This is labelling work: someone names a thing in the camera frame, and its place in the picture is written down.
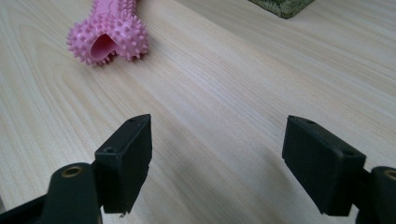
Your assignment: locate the green woven mat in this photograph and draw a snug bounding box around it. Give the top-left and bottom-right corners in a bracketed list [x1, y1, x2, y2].
[247, 0, 316, 20]

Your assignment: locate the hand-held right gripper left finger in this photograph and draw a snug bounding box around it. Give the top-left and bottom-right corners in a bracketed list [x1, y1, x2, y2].
[93, 113, 153, 216]

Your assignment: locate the pink spiky bone toy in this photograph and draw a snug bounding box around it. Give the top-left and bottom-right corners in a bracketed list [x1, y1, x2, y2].
[65, 0, 149, 67]

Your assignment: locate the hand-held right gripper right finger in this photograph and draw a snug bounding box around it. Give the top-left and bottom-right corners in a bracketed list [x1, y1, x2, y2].
[281, 115, 367, 217]

